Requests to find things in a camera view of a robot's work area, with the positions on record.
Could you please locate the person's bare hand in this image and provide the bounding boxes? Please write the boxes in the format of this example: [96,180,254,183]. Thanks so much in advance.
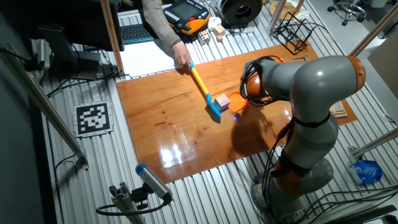
[172,41,192,68]

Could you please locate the blue toy shovel yellow handle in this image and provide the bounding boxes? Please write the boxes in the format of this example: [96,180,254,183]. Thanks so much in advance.
[189,63,223,120]

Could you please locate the orange toy shovel green handle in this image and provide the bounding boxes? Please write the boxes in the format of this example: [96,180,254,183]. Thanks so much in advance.
[228,91,249,114]

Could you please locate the person's forearm beige sleeve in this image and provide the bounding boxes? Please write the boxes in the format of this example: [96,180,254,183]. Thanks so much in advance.
[141,0,182,49]

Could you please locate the white rounded object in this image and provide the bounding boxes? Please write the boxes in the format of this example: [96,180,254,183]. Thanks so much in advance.
[207,16,223,32]

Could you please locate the colourful Rubik's cube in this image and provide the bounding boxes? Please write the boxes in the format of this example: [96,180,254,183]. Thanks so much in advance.
[198,29,212,46]

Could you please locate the white paper sheets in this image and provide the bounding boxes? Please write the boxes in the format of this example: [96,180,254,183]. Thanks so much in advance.
[119,39,187,79]

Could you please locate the black orange teach pendant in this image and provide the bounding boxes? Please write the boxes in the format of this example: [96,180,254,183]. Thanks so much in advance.
[162,0,211,43]

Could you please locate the black computer keyboard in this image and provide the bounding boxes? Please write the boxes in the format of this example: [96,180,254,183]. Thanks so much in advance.
[119,24,155,45]

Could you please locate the large brown wooden board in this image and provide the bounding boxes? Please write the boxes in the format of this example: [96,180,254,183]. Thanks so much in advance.
[116,40,359,185]

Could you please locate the black white fiducial marker board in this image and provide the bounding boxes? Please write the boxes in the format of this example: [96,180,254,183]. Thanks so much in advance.
[73,101,115,139]

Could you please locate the dark computer monitor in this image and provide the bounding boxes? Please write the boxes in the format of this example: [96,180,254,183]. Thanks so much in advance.
[29,0,125,80]

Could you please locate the office chair base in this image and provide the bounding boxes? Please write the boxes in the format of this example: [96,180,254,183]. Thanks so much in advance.
[326,0,368,27]

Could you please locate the slanted wooden beam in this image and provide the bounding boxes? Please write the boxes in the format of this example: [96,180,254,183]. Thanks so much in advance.
[350,2,398,58]

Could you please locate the brown cardboard box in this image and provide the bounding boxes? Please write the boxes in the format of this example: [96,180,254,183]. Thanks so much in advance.
[367,30,398,101]

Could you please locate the aluminium profile bar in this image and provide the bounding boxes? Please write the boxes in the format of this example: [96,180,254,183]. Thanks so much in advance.
[348,126,398,160]

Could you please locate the blue plastic bag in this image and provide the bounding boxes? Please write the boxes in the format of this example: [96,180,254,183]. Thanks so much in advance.
[348,160,384,186]

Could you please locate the wooden frame post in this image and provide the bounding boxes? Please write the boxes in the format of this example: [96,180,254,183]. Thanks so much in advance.
[99,0,126,79]

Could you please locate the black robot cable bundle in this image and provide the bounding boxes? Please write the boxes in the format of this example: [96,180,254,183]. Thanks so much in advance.
[239,55,296,224]

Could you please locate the upright aluminium post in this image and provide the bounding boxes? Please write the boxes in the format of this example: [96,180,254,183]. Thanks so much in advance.
[266,0,289,35]

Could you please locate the black wire rack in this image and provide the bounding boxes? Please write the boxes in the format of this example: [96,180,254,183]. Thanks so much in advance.
[270,11,317,57]

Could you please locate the silver camera blue cap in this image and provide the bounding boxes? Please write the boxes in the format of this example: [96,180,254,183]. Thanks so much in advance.
[135,164,174,202]

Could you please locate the slanted aluminium frame bar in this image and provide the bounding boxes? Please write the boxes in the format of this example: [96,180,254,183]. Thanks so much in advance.
[0,43,90,170]

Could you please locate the aluminium camera mount profile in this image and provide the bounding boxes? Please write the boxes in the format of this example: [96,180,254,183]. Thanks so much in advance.
[108,182,147,224]

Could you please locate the black camera cable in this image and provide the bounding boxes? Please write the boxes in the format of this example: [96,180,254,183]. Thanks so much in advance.
[95,198,170,217]

